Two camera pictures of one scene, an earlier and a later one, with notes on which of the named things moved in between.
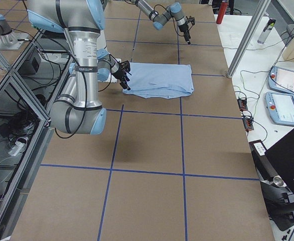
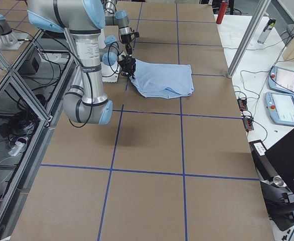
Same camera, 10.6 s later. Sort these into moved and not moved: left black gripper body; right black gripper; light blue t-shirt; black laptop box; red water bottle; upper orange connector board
Moved: left black gripper body; right black gripper
Not moved: light blue t-shirt; red water bottle; upper orange connector board; black laptop box
